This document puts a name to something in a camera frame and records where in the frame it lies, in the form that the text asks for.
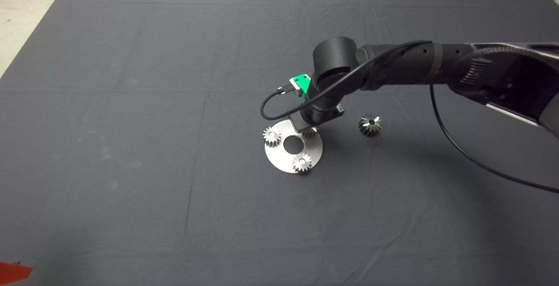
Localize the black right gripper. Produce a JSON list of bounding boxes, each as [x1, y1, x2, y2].
[[286, 105, 345, 132]]

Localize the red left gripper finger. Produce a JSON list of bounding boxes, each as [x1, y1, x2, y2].
[[0, 261, 34, 286]]

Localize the large dark steel gear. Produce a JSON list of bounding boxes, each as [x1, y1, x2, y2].
[[359, 114, 383, 137]]

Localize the round metal plate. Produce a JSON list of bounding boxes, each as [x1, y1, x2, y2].
[[265, 119, 324, 174]]

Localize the dark grey table cloth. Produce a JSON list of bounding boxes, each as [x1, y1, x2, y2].
[[0, 0, 559, 286]]

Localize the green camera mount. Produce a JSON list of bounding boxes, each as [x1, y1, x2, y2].
[[293, 74, 311, 98]]

